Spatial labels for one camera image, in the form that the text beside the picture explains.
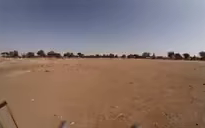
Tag row of trees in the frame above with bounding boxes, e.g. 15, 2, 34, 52
0, 49, 205, 62

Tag robot's own part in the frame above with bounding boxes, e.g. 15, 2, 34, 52
130, 123, 141, 128
58, 120, 71, 128

